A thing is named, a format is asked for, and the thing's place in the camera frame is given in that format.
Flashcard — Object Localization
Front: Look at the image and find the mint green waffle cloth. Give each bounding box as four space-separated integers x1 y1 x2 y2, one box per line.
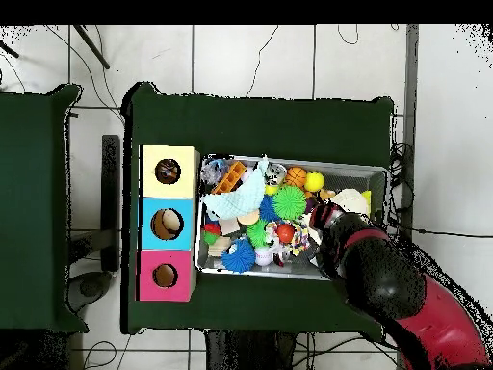
201 156 271 223

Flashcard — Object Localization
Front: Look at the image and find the white colourful spotted cloth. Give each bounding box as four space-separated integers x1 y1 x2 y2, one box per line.
265 222 311 257

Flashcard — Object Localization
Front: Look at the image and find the colourful patterned cloth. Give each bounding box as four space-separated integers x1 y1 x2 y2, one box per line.
157 160 180 183

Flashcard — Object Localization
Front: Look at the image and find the clear mesh bin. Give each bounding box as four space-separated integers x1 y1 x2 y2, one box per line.
195 155 388 285

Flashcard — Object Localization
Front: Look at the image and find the wooden three-hole box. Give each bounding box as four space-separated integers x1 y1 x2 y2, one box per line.
138 144 201 304

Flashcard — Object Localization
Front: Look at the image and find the round wooden disc toy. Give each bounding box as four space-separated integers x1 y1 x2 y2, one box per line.
237 209 261 228

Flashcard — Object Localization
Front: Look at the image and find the silver drink can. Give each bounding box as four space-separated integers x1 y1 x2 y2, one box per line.
265 163 288 186

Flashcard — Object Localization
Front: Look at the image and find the green spiky ball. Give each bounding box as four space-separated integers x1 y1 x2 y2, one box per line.
272 184 308 221

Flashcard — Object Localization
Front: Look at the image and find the large blue spiky ball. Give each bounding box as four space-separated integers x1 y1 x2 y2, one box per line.
222 238 257 275

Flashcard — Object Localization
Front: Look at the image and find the small orange basketball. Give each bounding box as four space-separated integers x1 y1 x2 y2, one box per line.
285 166 308 189

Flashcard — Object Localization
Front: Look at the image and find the yellow ball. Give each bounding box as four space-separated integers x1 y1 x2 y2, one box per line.
304 172 325 193

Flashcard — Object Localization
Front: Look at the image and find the cream waffle cloth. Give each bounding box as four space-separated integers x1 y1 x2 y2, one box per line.
329 188 372 219

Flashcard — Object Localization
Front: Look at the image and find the black panel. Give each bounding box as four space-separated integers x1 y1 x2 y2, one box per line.
101 134 121 273

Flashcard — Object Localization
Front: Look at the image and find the green side table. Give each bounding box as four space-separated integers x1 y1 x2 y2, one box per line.
0 83 88 332

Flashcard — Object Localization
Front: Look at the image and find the black rod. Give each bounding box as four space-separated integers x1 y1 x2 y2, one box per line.
73 25 111 70

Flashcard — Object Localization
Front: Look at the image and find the black floor cable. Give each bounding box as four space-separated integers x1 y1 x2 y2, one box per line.
387 219 493 239

